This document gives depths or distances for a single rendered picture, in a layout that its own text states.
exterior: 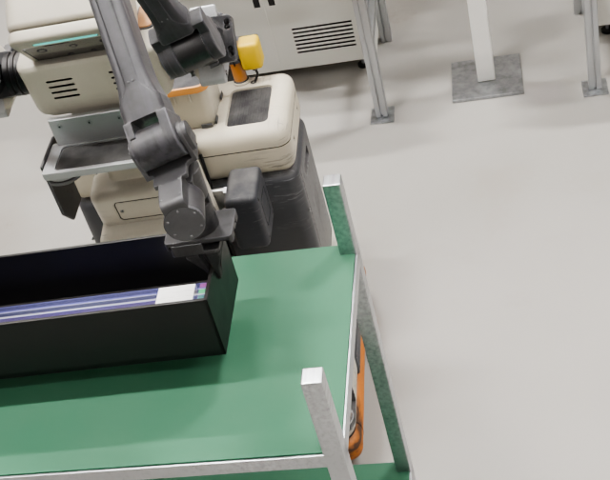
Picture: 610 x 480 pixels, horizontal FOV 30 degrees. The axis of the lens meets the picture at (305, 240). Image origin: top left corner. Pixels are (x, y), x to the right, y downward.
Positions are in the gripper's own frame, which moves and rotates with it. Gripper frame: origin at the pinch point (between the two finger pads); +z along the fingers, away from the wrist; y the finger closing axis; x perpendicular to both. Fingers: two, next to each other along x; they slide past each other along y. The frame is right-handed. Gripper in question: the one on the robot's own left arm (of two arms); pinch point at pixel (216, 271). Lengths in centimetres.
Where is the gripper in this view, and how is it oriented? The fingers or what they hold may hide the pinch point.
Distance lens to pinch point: 170.4
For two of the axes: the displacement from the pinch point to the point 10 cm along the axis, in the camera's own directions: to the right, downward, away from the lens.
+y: 9.7, -1.3, -1.8
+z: 2.2, 7.6, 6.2
